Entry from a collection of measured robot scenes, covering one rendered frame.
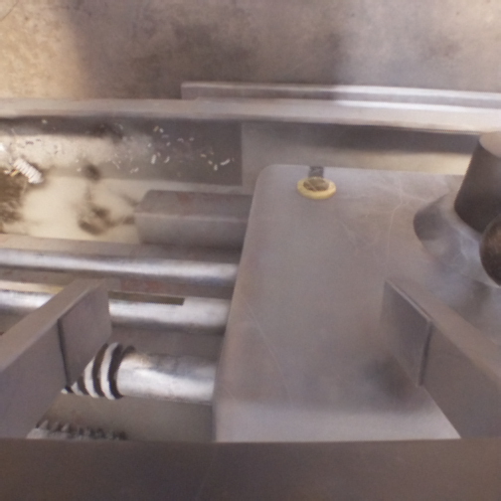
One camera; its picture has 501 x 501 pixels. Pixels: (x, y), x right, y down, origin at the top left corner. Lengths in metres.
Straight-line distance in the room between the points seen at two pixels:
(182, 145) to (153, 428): 0.34
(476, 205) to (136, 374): 0.24
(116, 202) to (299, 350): 0.46
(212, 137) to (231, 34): 0.41
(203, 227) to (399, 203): 0.27
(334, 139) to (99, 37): 0.63
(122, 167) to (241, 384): 0.44
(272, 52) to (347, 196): 0.61
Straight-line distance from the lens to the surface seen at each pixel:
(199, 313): 0.30
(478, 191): 0.24
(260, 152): 0.50
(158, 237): 0.52
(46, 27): 1.02
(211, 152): 0.50
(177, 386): 0.27
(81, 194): 0.62
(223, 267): 0.34
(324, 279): 0.21
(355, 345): 0.18
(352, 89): 0.86
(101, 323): 0.17
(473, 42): 0.93
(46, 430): 0.36
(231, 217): 0.47
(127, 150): 0.54
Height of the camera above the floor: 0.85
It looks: 51 degrees down
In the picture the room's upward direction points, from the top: 170 degrees counter-clockwise
